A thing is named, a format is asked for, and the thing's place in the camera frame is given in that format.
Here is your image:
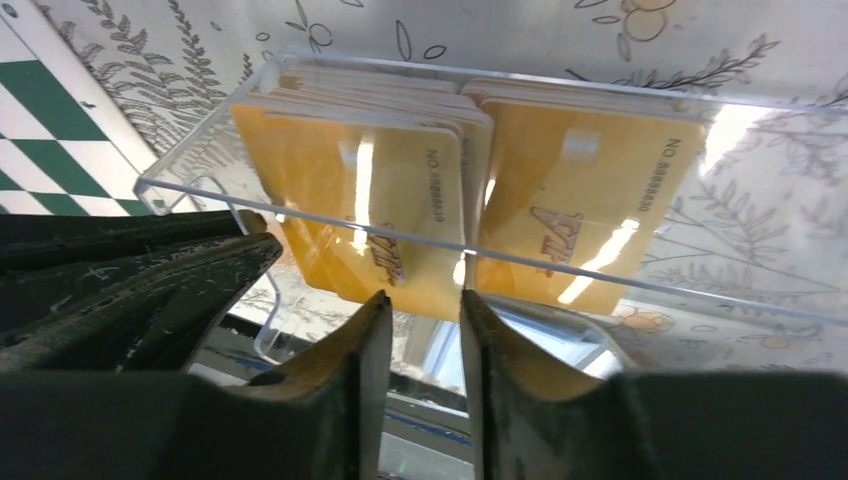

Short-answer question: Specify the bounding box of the green white chessboard mat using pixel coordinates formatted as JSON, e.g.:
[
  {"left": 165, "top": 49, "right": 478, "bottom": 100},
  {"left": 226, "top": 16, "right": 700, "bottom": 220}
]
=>
[{"left": 1, "top": 21, "right": 149, "bottom": 216}]

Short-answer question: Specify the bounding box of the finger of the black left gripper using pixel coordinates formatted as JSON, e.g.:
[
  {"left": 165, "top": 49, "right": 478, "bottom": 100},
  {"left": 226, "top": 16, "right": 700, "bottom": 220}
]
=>
[
  {"left": 1, "top": 233, "right": 283, "bottom": 373},
  {"left": 1, "top": 210, "right": 267, "bottom": 272}
]

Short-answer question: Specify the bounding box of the clear acrylic card box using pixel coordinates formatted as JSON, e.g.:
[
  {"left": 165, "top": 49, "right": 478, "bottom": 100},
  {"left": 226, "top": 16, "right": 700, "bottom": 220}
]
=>
[{"left": 135, "top": 52, "right": 847, "bottom": 371}]

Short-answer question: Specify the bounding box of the grey card holder wallet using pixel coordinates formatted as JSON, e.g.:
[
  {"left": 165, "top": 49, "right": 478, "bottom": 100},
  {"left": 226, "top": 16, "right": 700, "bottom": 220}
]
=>
[{"left": 401, "top": 295, "right": 634, "bottom": 416}]

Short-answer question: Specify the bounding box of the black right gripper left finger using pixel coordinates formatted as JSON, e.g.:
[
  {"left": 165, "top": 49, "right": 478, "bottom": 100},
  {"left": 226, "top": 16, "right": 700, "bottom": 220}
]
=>
[{"left": 1, "top": 291, "right": 393, "bottom": 479}]

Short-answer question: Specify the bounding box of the floral patterned table mat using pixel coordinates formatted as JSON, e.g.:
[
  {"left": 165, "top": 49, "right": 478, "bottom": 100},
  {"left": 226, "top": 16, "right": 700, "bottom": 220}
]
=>
[{"left": 26, "top": 0, "right": 848, "bottom": 376}]

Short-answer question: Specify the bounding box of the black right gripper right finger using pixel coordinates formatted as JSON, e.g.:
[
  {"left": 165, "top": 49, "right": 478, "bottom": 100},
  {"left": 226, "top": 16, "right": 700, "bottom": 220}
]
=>
[{"left": 460, "top": 290, "right": 847, "bottom": 479}]

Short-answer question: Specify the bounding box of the gold VIP card stack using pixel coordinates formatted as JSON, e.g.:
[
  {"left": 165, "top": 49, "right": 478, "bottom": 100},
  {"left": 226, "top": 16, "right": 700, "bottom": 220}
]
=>
[{"left": 463, "top": 78, "right": 706, "bottom": 315}]

